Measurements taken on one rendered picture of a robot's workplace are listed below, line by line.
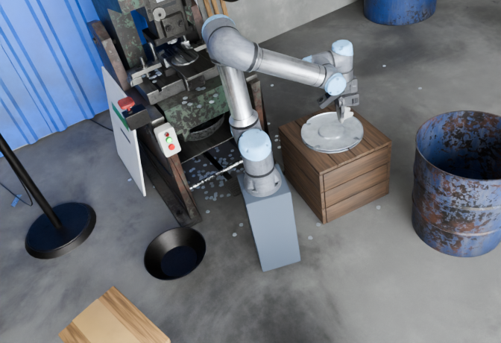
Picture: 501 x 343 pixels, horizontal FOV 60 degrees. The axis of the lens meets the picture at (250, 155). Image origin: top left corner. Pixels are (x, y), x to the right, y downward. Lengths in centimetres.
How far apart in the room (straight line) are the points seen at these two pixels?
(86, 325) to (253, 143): 87
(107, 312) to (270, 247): 69
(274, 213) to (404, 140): 111
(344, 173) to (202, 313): 87
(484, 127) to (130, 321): 160
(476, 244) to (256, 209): 92
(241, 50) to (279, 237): 85
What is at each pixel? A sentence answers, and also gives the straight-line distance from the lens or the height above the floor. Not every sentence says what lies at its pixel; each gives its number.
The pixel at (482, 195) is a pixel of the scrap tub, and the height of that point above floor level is 40.
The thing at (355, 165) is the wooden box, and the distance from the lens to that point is 199.
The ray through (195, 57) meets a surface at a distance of 199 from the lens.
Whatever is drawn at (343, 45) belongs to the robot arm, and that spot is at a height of 89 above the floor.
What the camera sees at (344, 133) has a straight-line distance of 207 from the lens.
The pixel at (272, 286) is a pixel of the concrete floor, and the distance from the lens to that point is 197.
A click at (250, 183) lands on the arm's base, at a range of 167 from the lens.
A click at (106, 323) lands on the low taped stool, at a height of 33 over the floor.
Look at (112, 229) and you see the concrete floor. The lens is 245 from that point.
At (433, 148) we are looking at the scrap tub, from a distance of 209.
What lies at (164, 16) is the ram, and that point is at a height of 98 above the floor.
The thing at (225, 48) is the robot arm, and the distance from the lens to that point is 138.
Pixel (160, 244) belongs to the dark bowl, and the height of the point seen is 4.
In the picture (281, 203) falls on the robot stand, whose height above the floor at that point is 40.
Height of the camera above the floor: 165
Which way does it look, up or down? 40 degrees down
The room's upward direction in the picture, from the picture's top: 12 degrees counter-clockwise
